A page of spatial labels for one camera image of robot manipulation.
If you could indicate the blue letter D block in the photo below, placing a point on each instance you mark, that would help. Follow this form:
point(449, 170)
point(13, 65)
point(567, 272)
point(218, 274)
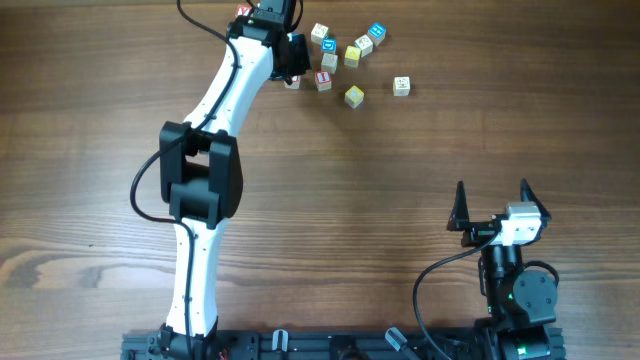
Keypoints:
point(329, 45)

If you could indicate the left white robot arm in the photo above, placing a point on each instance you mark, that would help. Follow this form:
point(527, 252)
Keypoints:
point(201, 177)

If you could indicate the natural block number four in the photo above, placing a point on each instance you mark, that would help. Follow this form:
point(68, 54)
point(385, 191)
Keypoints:
point(401, 86)

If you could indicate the yellow block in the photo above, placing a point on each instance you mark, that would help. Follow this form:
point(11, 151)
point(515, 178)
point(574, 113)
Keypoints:
point(354, 96)
point(352, 56)

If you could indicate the natural picture block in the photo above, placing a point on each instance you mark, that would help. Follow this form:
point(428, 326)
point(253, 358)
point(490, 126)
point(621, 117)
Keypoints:
point(293, 82)

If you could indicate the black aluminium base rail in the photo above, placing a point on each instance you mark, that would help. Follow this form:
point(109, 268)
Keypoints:
point(457, 343)

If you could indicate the natural block with green side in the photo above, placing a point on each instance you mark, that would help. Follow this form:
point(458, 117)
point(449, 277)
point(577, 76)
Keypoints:
point(329, 62)

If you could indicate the red letter I block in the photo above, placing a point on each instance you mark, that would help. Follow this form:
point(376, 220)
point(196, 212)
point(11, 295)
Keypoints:
point(323, 80)

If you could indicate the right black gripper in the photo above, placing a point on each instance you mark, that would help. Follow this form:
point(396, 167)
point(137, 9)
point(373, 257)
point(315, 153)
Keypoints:
point(477, 231)

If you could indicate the red letter Y block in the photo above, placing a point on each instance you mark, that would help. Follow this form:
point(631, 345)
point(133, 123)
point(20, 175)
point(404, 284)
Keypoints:
point(243, 10)

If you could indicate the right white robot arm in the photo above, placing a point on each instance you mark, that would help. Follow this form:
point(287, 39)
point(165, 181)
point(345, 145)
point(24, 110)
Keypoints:
point(521, 296)

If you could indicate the natural wooden block top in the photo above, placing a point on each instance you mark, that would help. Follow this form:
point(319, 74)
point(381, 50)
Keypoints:
point(319, 33)

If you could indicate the blue block far right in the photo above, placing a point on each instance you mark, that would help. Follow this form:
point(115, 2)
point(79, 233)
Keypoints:
point(377, 33)

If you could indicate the natural block number two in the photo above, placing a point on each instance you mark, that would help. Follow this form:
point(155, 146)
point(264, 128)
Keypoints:
point(364, 44)

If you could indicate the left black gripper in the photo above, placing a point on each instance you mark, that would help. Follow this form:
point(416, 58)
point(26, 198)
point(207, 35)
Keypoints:
point(304, 61)

